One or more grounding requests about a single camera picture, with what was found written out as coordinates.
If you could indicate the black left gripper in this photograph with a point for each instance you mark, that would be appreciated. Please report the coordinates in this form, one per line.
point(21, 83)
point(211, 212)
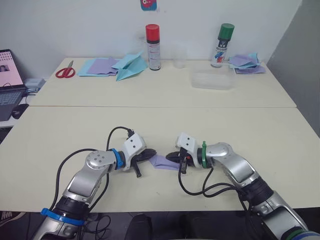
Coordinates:
point(139, 158)

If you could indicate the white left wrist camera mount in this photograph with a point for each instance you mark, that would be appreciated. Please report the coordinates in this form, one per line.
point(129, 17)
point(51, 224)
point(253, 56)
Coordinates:
point(133, 145)

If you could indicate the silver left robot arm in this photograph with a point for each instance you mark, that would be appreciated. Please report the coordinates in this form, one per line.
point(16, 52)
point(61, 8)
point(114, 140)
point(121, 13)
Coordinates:
point(82, 180)

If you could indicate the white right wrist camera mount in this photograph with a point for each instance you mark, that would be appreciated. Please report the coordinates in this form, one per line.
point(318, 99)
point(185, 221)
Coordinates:
point(186, 142)

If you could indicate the small white box device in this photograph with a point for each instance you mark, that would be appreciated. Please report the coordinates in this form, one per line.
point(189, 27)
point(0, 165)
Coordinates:
point(35, 83)

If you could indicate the clear plastic container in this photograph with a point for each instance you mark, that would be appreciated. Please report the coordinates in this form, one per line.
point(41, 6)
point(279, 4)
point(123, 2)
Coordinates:
point(211, 80)

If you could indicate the black computer mouse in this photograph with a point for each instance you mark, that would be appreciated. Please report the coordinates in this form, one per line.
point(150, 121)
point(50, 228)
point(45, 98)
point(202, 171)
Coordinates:
point(19, 110)

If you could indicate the grey laptop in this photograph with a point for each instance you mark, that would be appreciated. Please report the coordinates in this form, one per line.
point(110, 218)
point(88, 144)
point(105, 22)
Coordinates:
point(8, 85)

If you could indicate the light blue paper airplane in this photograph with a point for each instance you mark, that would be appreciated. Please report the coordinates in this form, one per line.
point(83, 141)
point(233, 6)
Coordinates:
point(127, 60)

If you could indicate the purple paper sheet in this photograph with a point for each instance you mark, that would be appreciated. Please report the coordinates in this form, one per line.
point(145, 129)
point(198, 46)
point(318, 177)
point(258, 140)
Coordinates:
point(252, 70)
point(163, 162)
point(241, 60)
point(101, 66)

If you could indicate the black and white shoe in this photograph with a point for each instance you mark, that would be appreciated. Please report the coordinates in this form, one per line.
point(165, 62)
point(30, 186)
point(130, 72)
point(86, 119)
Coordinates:
point(10, 217)

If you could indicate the green-capped spray can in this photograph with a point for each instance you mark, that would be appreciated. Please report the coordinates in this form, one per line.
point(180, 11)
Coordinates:
point(222, 47)

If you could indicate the clear plastic cup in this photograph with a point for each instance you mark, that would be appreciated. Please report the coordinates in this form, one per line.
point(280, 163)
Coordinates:
point(179, 58)

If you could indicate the dark rounded shape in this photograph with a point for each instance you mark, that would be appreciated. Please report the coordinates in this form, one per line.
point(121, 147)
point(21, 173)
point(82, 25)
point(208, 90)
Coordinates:
point(138, 227)

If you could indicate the teal paper airplane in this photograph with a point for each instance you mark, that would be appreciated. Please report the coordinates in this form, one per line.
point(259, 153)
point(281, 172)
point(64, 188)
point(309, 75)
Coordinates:
point(132, 71)

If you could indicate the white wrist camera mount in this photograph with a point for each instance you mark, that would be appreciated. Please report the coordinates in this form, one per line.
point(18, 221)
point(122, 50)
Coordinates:
point(133, 145)
point(186, 142)

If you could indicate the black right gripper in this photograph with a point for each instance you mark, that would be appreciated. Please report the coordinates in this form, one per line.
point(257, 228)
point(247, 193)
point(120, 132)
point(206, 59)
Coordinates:
point(192, 160)

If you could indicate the light blue paper sheet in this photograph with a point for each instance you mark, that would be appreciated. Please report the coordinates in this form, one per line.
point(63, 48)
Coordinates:
point(83, 68)
point(255, 58)

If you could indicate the red-capped spray can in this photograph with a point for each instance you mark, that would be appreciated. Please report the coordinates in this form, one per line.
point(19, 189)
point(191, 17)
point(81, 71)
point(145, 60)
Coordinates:
point(153, 47)

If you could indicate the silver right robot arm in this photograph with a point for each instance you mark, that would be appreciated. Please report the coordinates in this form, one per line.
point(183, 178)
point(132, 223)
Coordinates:
point(240, 167)

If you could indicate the blue and pink wall sticker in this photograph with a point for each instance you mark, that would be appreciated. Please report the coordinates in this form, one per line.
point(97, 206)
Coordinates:
point(148, 4)

